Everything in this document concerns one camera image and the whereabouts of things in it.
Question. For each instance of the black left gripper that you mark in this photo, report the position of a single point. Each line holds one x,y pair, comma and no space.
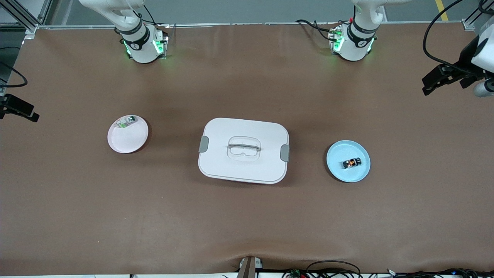
466,58

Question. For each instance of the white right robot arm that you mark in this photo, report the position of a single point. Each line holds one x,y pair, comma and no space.
142,46

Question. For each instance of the white lidded box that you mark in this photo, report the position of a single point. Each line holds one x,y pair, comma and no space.
243,170

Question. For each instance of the pink round plate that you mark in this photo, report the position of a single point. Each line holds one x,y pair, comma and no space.
129,139

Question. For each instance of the light blue round plate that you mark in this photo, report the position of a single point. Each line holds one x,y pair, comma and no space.
339,150

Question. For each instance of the small green circuit board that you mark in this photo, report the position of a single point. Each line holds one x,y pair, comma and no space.
295,273

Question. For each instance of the aluminium frame post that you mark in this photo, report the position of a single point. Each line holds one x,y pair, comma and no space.
469,25
30,27

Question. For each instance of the green and white switch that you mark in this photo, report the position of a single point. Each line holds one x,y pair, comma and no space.
123,124

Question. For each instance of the metal table edge rail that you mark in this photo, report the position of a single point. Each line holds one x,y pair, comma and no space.
251,24

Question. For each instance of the metal table edge bracket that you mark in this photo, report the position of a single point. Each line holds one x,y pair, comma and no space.
247,268

